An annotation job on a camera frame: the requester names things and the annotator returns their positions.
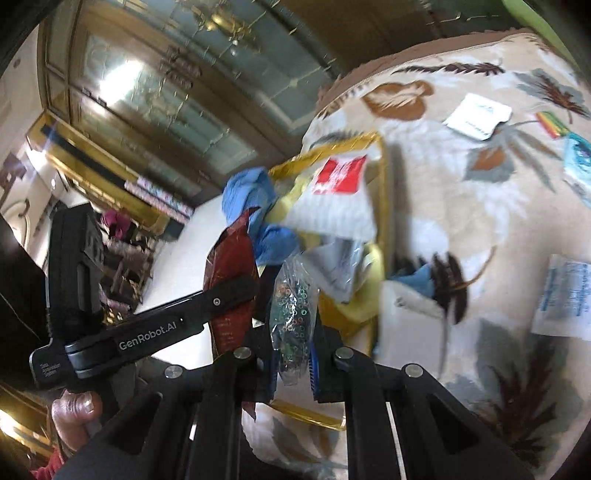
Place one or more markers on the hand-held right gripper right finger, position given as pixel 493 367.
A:
pixel 328 378

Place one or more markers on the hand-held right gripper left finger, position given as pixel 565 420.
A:
pixel 258 369

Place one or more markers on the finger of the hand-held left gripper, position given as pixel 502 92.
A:
pixel 231 300

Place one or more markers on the dark red packet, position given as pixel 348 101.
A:
pixel 231 258

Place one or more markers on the clear bag of colourful beads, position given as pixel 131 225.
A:
pixel 291 314

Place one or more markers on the silver plastic packet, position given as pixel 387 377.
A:
pixel 339 270

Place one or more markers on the blue cloth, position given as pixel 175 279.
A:
pixel 249 189

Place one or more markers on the red and white packet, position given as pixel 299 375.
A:
pixel 332 207

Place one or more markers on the small rainbow striped item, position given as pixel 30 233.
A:
pixel 551 123

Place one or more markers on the person's left hand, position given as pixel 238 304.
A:
pixel 74 415

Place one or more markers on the wooden wardrobe glass doors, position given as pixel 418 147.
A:
pixel 184 92

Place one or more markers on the leaf printed blanket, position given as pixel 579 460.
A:
pixel 461 207

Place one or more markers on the white sachet blue print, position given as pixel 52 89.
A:
pixel 563 295

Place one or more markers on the white flat packet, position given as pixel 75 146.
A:
pixel 478 115

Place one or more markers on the blue packet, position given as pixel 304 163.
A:
pixel 579 161

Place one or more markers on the green rolled quilt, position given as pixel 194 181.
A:
pixel 540 23

